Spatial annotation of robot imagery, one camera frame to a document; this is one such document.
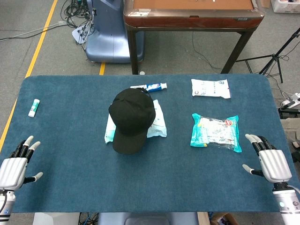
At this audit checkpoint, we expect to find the blue white toothpaste tube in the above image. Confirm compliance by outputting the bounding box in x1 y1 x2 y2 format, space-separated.
130 82 168 93

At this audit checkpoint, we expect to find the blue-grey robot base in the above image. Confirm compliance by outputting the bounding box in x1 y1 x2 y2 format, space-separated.
84 0 145 63

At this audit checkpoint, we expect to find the white power strip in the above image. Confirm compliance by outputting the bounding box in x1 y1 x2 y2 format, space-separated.
281 92 300 109

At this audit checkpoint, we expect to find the long grey floor cable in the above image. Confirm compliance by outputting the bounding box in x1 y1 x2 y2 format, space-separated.
0 21 68 42

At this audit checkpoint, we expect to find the white storage box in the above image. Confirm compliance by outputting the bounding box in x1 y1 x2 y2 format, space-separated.
270 0 300 14

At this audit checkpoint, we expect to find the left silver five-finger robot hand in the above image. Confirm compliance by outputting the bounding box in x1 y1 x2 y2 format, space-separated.
0 135 44 190

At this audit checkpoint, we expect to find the black tripod stand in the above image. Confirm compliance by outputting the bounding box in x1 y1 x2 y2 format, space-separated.
235 27 300 83

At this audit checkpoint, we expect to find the white green glue stick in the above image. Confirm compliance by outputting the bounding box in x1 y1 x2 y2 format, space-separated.
28 98 40 118

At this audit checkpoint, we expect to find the white printed pouch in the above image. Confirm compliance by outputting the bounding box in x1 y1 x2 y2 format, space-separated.
191 78 232 99

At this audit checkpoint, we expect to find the light blue wet wipes pack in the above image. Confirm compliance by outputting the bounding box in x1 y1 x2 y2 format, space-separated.
146 99 167 138

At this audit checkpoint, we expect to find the grey-blue robot torso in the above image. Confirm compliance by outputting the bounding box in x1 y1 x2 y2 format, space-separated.
97 212 199 225

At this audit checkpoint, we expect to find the open cardboard box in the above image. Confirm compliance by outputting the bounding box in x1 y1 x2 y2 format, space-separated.
210 212 240 225

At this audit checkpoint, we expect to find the blue felt table cover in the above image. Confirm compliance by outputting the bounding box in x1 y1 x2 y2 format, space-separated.
0 74 293 213

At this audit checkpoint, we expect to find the brown mahjong table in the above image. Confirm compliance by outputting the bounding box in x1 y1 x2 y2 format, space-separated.
123 0 265 75

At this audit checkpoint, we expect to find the teal clear snack bag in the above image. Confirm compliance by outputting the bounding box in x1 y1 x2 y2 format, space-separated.
189 113 242 153

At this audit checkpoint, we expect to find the green wet wipes pack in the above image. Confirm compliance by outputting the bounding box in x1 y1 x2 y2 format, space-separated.
104 114 117 144

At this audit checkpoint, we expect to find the black baseball cap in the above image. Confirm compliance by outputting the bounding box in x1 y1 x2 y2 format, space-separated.
108 88 157 155

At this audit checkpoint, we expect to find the thin black floor cable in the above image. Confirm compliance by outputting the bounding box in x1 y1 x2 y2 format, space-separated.
192 31 222 70

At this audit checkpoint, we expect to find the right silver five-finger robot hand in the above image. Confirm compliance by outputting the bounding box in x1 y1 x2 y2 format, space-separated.
242 134 293 184

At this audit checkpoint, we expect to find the black equipment box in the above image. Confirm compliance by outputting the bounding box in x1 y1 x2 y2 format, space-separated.
278 107 300 119

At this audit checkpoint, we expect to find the black cable bundle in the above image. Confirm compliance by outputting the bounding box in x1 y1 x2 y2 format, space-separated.
61 0 98 51

